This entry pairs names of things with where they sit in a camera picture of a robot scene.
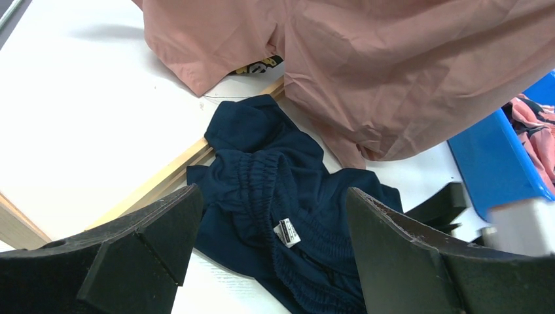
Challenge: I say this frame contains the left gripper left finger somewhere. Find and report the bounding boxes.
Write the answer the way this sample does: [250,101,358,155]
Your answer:
[1,185,203,313]

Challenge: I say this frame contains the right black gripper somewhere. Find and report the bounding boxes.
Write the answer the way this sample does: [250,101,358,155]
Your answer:
[405,182,469,234]

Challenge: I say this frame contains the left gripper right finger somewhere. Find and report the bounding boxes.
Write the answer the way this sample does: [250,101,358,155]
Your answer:
[346,188,554,313]

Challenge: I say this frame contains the pink shark print shorts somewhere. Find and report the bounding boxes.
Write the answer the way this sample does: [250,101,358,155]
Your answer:
[502,94,554,193]

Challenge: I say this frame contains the navy blue shorts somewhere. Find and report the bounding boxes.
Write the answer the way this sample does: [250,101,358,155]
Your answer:
[187,95,402,313]

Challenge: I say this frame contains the dusty pink shorts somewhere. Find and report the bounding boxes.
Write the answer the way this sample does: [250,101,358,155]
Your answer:
[137,1,554,168]

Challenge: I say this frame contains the colourful comic print shorts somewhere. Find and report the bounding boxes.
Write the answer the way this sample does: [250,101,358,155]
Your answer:
[229,55,283,75]

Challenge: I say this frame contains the blue plastic bin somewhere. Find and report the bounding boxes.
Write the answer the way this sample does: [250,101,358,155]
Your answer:
[446,71,555,222]

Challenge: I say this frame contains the wooden clothes rack frame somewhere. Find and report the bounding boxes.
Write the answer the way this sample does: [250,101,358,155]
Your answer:
[0,76,287,251]

